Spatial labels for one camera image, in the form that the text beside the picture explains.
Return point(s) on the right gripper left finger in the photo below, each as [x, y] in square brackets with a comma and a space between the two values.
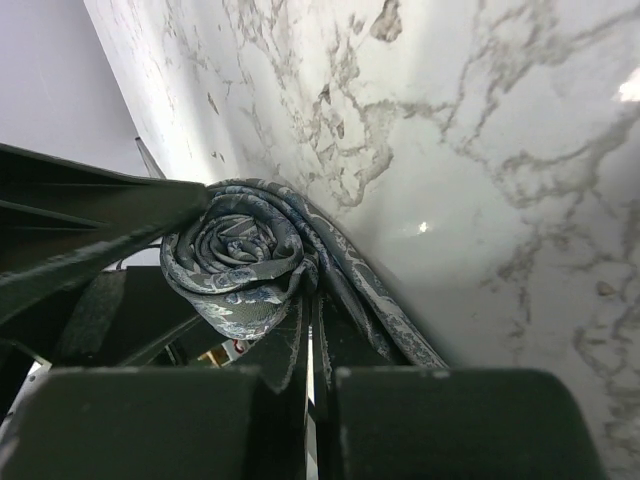
[243, 421]

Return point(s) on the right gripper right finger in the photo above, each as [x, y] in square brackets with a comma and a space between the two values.
[379, 420]

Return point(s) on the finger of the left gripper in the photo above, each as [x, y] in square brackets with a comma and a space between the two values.
[63, 222]
[121, 318]

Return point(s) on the blue grey floral tie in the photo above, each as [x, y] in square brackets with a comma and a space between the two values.
[258, 247]

